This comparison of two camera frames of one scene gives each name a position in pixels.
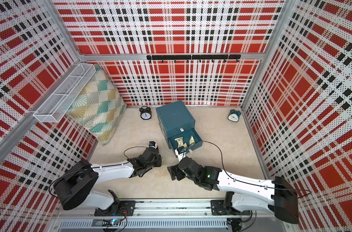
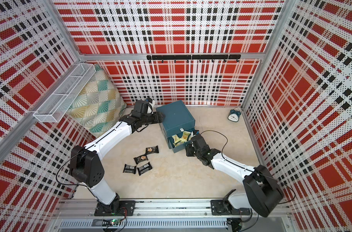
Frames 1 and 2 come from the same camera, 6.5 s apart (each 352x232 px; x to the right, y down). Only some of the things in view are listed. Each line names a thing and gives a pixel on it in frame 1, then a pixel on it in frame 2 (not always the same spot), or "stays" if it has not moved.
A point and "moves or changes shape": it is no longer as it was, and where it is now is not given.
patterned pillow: x=99 y=108 stays
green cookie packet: x=191 y=140 moves or changes shape
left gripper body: x=156 y=163 → x=149 y=119
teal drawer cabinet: x=176 y=123 stays
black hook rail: x=212 y=57 stays
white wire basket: x=51 y=109 stays
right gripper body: x=182 y=175 → x=192 y=152
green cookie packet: x=180 y=140 moves or changes shape
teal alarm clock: x=234 y=115 stays
